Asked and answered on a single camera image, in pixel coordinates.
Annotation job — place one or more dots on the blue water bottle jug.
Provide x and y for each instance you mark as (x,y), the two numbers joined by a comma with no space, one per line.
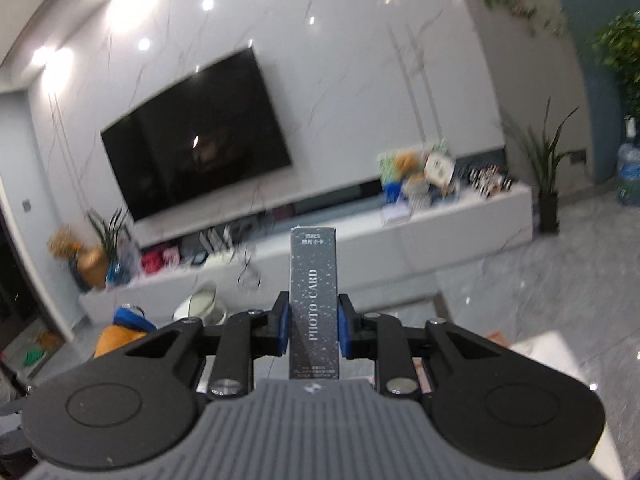
(628,166)

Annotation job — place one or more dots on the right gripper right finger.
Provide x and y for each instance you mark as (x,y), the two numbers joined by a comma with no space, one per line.
(381,339)

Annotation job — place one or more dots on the potted plant left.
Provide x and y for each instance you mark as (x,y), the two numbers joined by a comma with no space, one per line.
(111,231)

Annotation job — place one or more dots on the blue glass vase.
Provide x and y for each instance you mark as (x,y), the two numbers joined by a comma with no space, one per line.
(117,274)

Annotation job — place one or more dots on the golden vase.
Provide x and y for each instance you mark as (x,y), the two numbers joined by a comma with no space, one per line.
(92,265)

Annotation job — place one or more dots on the small brown teddy bear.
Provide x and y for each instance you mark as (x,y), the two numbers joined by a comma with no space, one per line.
(407,164)

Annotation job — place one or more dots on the potted green plant right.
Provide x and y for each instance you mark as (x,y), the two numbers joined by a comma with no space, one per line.
(543,157)

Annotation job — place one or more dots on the black white patterned items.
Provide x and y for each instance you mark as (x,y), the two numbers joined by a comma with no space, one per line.
(489,181)

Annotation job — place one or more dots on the brown sailor plush dog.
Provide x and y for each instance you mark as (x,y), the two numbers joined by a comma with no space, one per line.
(129,324)

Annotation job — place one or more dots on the round white paper fan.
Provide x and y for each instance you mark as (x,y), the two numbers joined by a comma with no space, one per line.
(439,169)

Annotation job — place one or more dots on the hanging ivy plant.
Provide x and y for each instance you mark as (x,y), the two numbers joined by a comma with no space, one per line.
(535,15)

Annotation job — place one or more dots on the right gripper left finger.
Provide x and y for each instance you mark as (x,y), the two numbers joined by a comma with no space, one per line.
(244,338)

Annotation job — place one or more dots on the white wifi router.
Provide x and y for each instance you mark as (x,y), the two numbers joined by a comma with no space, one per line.
(218,245)

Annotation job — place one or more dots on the small white stool chair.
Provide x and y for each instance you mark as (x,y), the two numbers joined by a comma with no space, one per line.
(203,304)

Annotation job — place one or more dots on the wall mounted television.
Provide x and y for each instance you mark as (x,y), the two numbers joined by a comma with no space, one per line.
(211,130)

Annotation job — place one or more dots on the dark photo card box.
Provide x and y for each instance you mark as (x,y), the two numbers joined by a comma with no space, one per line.
(313,300)

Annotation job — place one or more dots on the white marble tv console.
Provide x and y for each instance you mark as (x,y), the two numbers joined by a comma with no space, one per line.
(363,250)

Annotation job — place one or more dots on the red gift box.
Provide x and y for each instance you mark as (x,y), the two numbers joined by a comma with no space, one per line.
(152,261)

